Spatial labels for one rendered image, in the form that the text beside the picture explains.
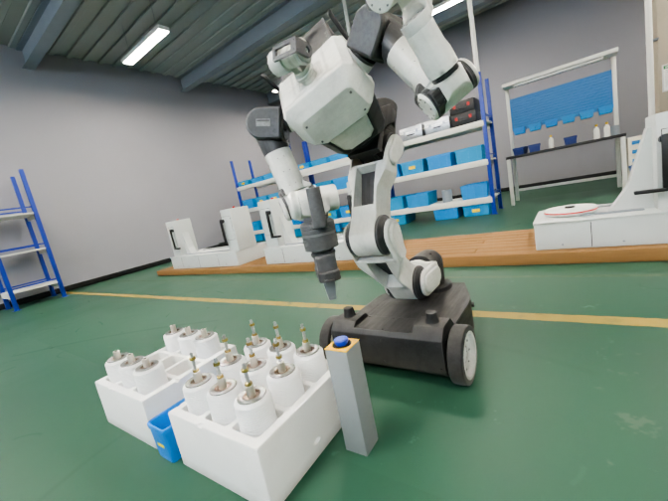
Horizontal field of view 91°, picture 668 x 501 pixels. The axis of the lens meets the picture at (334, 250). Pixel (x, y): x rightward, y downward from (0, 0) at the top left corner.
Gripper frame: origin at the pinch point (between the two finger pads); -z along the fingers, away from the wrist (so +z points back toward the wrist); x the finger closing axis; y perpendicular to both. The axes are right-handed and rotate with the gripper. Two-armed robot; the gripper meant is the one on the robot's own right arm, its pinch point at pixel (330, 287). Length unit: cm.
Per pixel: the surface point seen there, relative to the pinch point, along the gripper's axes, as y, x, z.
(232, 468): -35, 5, -39
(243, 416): -28.1, 6.4, -24.6
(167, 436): -57, -15, -38
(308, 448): -15.0, 2.1, -42.0
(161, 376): -62, -33, -26
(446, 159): 249, -391, 41
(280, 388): -18.8, -1.6, -24.7
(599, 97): 475, -352, 84
